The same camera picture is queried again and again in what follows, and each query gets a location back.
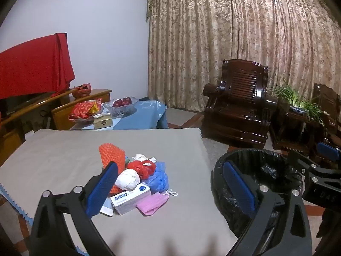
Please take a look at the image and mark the light wooden cabinet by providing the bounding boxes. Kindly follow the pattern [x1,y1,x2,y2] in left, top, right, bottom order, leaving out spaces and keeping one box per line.
[0,88,112,166]

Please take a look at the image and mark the gold tissue box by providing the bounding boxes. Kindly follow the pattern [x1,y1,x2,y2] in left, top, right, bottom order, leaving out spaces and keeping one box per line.
[93,113,113,130]

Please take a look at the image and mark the small dark wooden armchair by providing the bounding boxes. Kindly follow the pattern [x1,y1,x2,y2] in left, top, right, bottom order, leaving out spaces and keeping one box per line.
[310,83,341,160]

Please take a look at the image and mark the dark wooden side table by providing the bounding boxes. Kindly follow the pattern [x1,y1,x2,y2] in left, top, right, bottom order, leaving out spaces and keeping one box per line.
[269,103,324,152]

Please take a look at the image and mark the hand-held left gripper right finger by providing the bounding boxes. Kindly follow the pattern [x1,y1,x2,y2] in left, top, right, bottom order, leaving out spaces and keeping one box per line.
[222,161,312,256]

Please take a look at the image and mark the red cloth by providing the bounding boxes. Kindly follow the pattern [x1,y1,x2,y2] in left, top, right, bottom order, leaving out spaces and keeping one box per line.
[0,33,76,100]

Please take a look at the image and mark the red plastic bag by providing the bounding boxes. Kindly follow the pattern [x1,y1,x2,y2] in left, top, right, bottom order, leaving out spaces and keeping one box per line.
[127,160,157,180]

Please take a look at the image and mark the blue plastic bag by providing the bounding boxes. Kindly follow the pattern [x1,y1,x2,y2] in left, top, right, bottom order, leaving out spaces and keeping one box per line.
[145,161,169,192]

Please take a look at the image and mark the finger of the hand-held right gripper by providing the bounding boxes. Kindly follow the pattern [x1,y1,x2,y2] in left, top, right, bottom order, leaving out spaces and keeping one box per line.
[287,150,321,178]
[316,142,341,163]

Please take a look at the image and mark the black-lined trash bin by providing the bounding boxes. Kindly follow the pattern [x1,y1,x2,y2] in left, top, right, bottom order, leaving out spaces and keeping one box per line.
[211,148,304,246]

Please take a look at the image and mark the red snack packets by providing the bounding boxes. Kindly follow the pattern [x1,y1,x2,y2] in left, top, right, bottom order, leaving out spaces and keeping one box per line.
[69,99,103,120]

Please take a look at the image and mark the green potted plant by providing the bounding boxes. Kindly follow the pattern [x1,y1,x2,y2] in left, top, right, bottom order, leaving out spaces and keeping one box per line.
[270,79,327,126]

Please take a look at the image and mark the white cotton pad box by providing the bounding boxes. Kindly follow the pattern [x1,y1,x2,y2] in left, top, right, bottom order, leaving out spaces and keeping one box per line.
[110,183,151,216]

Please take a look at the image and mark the glass fruit bowl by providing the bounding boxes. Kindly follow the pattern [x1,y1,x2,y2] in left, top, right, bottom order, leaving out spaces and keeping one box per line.
[103,96,139,118]

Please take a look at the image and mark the orange foam net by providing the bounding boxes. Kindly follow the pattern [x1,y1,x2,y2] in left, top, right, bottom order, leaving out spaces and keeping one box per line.
[98,143,126,194]

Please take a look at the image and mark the white paper ball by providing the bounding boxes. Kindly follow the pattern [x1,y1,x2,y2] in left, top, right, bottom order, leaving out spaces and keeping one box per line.
[115,169,140,191]

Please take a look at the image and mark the white tissue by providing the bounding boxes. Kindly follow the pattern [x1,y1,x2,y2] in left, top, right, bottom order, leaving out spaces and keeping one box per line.
[132,154,156,164]

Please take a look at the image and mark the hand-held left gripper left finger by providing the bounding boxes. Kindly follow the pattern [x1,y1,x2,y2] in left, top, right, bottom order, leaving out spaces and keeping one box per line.
[30,161,119,256]

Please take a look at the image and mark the large dark wooden armchair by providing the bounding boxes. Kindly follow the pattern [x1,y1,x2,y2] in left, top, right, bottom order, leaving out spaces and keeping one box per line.
[200,59,279,149]

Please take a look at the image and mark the grey tablecloth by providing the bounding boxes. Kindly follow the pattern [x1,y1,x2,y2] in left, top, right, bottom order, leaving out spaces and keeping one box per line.
[0,128,237,256]

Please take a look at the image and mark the beige patterned curtain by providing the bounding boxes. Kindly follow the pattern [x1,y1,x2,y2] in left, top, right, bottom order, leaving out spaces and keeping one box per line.
[145,0,341,112]

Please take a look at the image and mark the pink face mask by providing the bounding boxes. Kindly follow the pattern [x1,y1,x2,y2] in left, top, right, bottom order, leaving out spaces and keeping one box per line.
[136,189,178,216]

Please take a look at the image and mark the blue tablecloth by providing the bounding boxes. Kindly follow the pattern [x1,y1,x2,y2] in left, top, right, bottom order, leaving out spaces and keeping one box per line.
[70,99,168,131]

